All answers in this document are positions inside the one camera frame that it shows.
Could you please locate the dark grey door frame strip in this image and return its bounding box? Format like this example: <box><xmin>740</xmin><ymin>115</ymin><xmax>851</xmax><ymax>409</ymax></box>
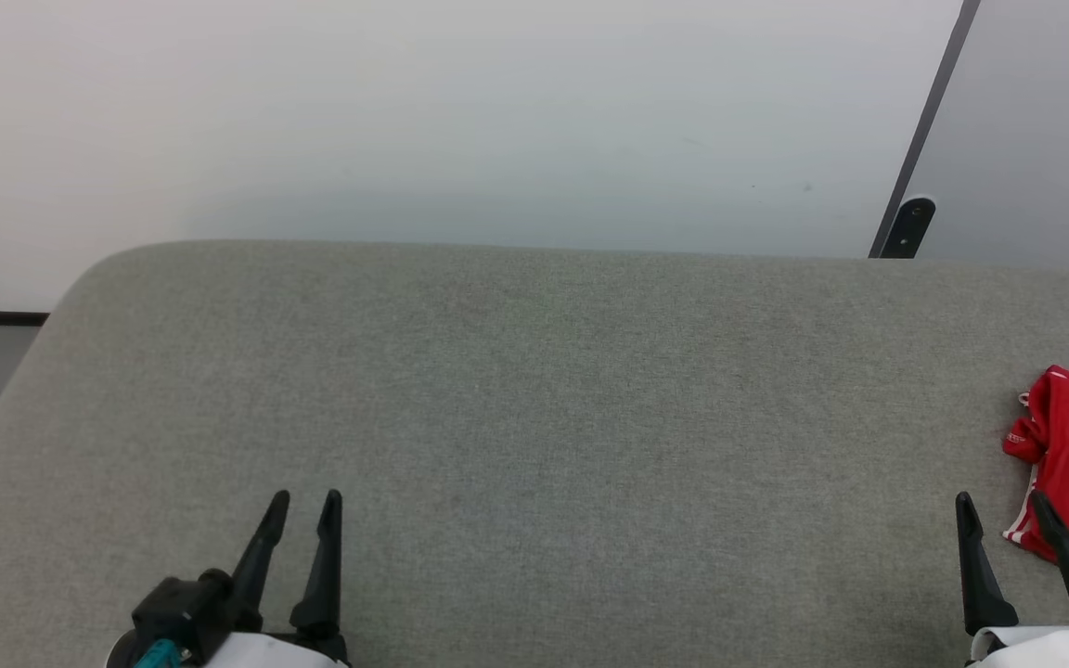
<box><xmin>869</xmin><ymin>0</ymin><xmax>983</xmax><ymax>259</ymax></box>

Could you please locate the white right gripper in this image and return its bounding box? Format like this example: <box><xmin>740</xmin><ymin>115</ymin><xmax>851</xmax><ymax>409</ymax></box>
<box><xmin>956</xmin><ymin>492</ymin><xmax>1069</xmax><ymax>668</ymax></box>

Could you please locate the teal camera connector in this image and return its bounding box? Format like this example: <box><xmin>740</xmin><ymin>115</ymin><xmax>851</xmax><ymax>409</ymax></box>
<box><xmin>133</xmin><ymin>638</ymin><xmax>185</xmax><ymax>668</ymax></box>

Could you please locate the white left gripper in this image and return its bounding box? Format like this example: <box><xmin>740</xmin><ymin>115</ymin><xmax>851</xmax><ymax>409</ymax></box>
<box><xmin>203</xmin><ymin>490</ymin><xmax>351</xmax><ymax>668</ymax></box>

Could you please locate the grey door panel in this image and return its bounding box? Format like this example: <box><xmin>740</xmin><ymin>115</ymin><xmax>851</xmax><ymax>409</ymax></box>
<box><xmin>887</xmin><ymin>0</ymin><xmax>1069</xmax><ymax>281</ymax></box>

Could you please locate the black door stopper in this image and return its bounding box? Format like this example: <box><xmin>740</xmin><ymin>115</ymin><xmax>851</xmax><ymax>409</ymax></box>
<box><xmin>880</xmin><ymin>196</ymin><xmax>937</xmax><ymax>260</ymax></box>

